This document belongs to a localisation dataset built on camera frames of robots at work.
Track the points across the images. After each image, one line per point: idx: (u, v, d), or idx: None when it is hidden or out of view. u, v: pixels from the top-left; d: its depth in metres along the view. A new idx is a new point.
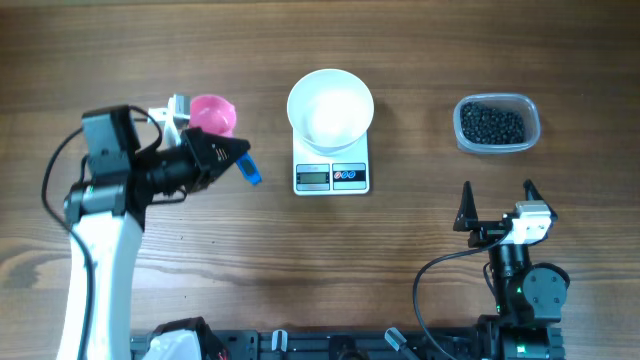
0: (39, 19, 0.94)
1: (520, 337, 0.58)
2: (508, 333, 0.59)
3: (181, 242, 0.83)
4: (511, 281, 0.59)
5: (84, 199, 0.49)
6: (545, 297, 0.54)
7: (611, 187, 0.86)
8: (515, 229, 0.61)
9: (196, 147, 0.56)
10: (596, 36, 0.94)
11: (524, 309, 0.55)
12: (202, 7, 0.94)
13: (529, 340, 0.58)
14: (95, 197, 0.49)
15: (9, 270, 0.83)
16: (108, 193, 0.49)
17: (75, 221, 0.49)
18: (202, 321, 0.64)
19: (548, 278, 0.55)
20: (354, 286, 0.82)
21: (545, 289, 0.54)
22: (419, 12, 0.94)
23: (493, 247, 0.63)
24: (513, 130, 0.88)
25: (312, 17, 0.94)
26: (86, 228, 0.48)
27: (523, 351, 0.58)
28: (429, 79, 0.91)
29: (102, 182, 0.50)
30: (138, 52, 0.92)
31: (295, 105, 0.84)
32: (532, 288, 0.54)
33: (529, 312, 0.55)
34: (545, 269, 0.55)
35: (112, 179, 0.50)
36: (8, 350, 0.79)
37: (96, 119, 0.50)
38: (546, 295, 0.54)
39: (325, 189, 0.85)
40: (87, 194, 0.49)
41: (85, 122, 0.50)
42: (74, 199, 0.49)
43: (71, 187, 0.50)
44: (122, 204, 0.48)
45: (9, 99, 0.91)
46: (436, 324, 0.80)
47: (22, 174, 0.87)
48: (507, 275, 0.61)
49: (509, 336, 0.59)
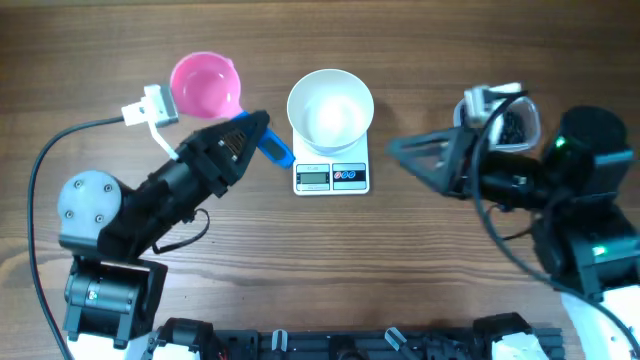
0: (37, 19, 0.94)
1: (596, 239, 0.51)
2: (573, 229, 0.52)
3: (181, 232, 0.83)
4: (539, 177, 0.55)
5: (86, 307, 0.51)
6: (599, 139, 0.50)
7: None
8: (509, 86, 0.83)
9: (203, 165, 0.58)
10: (597, 37, 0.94)
11: (582, 167, 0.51)
12: (202, 7, 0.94)
13: (612, 240, 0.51)
14: (100, 308, 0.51)
15: (9, 269, 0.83)
16: (115, 301, 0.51)
17: (72, 332, 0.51)
18: (210, 328, 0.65)
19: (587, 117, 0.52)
20: (354, 286, 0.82)
21: (592, 127, 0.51)
22: (420, 12, 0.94)
23: (457, 154, 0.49)
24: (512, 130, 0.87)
25: (312, 17, 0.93)
26: (83, 347, 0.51)
27: (602, 254, 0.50)
28: (428, 79, 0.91)
29: (105, 292, 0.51)
30: (138, 52, 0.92)
31: (295, 107, 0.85)
32: (571, 129, 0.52)
33: (590, 164, 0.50)
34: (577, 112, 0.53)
35: (120, 284, 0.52)
36: (9, 350, 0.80)
37: (79, 241, 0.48)
38: (607, 138, 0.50)
39: (325, 188, 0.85)
40: (91, 301, 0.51)
41: (61, 240, 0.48)
42: (77, 300, 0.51)
43: (79, 277, 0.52)
44: (129, 322, 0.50)
45: (8, 100, 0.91)
46: (435, 324, 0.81)
47: (22, 174, 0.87)
48: (519, 179, 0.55)
49: (574, 232, 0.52)
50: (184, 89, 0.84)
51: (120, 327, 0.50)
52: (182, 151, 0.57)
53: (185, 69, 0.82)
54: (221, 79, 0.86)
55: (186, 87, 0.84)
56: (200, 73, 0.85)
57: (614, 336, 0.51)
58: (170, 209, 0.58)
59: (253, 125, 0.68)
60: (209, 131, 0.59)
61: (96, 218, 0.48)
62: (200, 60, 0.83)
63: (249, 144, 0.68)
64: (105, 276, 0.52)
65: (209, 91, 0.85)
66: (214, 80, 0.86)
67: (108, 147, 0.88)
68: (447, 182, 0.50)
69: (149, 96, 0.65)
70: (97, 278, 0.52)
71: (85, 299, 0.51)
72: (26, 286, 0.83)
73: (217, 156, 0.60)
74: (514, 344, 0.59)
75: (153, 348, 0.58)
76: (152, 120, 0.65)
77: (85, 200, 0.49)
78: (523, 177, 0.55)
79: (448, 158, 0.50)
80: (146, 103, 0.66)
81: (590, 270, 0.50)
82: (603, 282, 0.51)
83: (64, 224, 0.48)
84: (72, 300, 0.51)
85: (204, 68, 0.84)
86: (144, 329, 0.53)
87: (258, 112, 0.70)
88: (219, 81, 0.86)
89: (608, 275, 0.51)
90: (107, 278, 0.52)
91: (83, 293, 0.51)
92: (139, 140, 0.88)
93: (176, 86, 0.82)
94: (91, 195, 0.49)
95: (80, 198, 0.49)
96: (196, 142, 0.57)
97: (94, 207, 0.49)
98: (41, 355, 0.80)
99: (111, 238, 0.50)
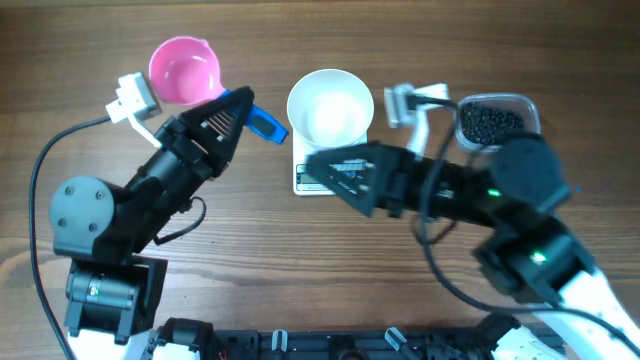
0: (37, 19, 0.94)
1: (530, 246, 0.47)
2: (513, 250, 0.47)
3: (182, 223, 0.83)
4: (466, 191, 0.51)
5: (88, 303, 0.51)
6: (539, 182, 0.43)
7: (610, 187, 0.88)
8: (421, 123, 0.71)
9: (182, 146, 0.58)
10: (596, 37, 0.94)
11: (521, 209, 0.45)
12: (202, 7, 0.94)
13: (548, 242, 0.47)
14: (101, 303, 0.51)
15: (9, 269, 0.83)
16: (115, 297, 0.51)
17: (73, 327, 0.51)
18: (210, 328, 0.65)
19: (520, 151, 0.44)
20: (354, 286, 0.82)
21: (525, 168, 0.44)
22: (420, 12, 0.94)
23: (387, 179, 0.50)
24: (513, 130, 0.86)
25: (312, 17, 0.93)
26: (84, 342, 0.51)
27: (544, 260, 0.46)
28: (428, 79, 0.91)
29: (107, 288, 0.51)
30: (139, 52, 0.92)
31: (295, 106, 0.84)
32: (508, 181, 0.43)
33: (531, 209, 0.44)
34: (515, 143, 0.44)
35: (121, 280, 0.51)
36: (9, 350, 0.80)
37: (73, 251, 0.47)
38: (535, 178, 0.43)
39: (324, 189, 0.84)
40: (93, 298, 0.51)
41: (55, 249, 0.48)
42: (78, 296, 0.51)
43: (80, 273, 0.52)
44: (130, 318, 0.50)
45: (9, 100, 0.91)
46: (436, 324, 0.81)
47: (22, 174, 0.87)
48: (444, 191, 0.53)
49: (514, 255, 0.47)
50: (165, 74, 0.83)
51: (121, 323, 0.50)
52: (161, 135, 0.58)
53: (163, 55, 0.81)
54: (200, 62, 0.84)
55: (167, 73, 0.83)
56: (180, 58, 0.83)
57: (590, 328, 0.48)
58: (165, 201, 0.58)
59: (238, 100, 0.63)
60: (190, 113, 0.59)
61: (91, 226, 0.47)
62: (180, 45, 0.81)
63: (237, 124, 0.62)
64: (106, 272, 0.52)
65: (189, 75, 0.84)
66: (193, 64, 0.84)
67: (108, 147, 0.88)
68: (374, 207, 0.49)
69: (123, 88, 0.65)
70: (99, 274, 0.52)
71: (87, 295, 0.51)
72: (26, 286, 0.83)
73: (200, 138, 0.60)
74: (508, 346, 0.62)
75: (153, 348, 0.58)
76: (130, 109, 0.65)
77: (78, 208, 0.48)
78: (449, 189, 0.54)
79: (377, 183, 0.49)
80: (122, 94, 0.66)
81: (538, 280, 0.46)
82: (554, 285, 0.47)
83: (59, 233, 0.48)
84: (73, 296, 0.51)
85: (184, 53, 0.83)
86: (145, 325, 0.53)
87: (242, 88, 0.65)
88: (197, 65, 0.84)
89: (556, 277, 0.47)
90: (109, 275, 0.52)
91: (84, 289, 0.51)
92: (139, 140, 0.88)
93: (156, 71, 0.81)
94: (83, 202, 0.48)
95: (73, 205, 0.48)
96: (174, 125, 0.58)
97: (86, 215, 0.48)
98: (41, 355, 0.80)
99: (106, 245, 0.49)
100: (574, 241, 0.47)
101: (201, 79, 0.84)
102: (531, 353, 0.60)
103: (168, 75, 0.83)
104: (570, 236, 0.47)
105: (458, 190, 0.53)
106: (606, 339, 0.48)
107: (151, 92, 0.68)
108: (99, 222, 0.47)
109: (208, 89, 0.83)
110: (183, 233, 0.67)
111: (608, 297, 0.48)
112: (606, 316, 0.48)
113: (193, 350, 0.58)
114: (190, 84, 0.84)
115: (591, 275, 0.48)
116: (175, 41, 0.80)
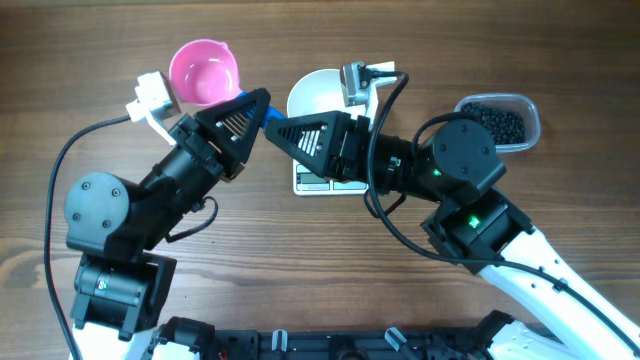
0: (37, 19, 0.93)
1: (471, 214, 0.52)
2: (455, 221, 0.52)
3: (193, 223, 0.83)
4: (412, 166, 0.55)
5: (95, 297, 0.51)
6: (475, 163, 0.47)
7: (610, 187, 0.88)
8: (374, 95, 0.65)
9: (194, 144, 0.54)
10: (597, 37, 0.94)
11: (461, 188, 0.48)
12: (202, 7, 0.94)
13: (486, 210, 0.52)
14: (108, 299, 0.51)
15: (9, 269, 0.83)
16: (121, 293, 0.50)
17: (79, 320, 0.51)
18: (211, 328, 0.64)
19: (458, 131, 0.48)
20: (354, 286, 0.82)
21: (460, 150, 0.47)
22: (420, 12, 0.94)
23: (336, 141, 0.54)
24: (513, 129, 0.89)
25: (312, 17, 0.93)
26: (88, 336, 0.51)
27: (480, 224, 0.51)
28: (429, 79, 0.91)
29: (115, 283, 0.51)
30: (138, 52, 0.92)
31: (295, 104, 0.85)
32: (445, 162, 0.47)
33: (472, 187, 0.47)
34: (452, 123, 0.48)
35: (129, 276, 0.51)
36: (9, 350, 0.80)
37: (86, 246, 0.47)
38: (470, 157, 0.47)
39: (325, 188, 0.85)
40: (101, 292, 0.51)
41: (68, 244, 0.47)
42: (86, 289, 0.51)
43: (90, 267, 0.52)
44: (135, 315, 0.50)
45: (9, 100, 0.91)
46: (436, 324, 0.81)
47: (22, 174, 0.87)
48: (394, 164, 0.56)
49: (454, 225, 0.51)
50: (185, 77, 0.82)
51: (126, 320, 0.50)
52: (174, 134, 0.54)
53: (182, 58, 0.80)
54: (217, 64, 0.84)
55: (186, 76, 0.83)
56: (198, 60, 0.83)
57: (534, 283, 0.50)
58: (180, 200, 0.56)
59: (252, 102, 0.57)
60: (205, 112, 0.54)
61: (105, 224, 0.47)
62: (197, 47, 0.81)
63: (252, 124, 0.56)
64: (115, 267, 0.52)
65: (208, 78, 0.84)
66: (211, 66, 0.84)
67: (108, 147, 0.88)
68: (325, 166, 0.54)
69: (143, 85, 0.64)
70: (108, 269, 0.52)
71: (94, 289, 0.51)
72: (26, 286, 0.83)
73: (214, 138, 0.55)
74: (501, 340, 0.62)
75: (153, 347, 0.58)
76: (148, 107, 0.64)
77: (92, 204, 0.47)
78: (398, 161, 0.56)
79: (331, 143, 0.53)
80: (141, 93, 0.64)
81: (480, 243, 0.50)
82: (494, 248, 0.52)
83: (73, 228, 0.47)
84: (81, 289, 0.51)
85: (202, 55, 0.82)
86: (149, 323, 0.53)
87: (258, 91, 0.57)
88: (215, 67, 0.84)
89: (493, 240, 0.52)
90: (117, 270, 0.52)
91: (93, 283, 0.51)
92: (139, 140, 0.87)
93: (176, 74, 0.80)
94: (97, 198, 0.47)
95: (87, 201, 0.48)
96: (188, 123, 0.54)
97: (100, 211, 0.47)
98: (40, 355, 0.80)
99: (118, 241, 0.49)
100: (508, 205, 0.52)
101: (219, 80, 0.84)
102: (522, 344, 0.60)
103: (189, 78, 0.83)
104: (505, 201, 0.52)
105: (408, 164, 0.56)
106: (552, 292, 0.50)
107: (169, 91, 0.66)
108: (113, 220, 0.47)
109: (227, 92, 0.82)
110: (193, 232, 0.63)
111: (548, 253, 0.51)
112: (547, 269, 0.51)
113: (193, 350, 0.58)
114: (209, 86, 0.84)
115: (528, 234, 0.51)
116: (194, 43, 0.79)
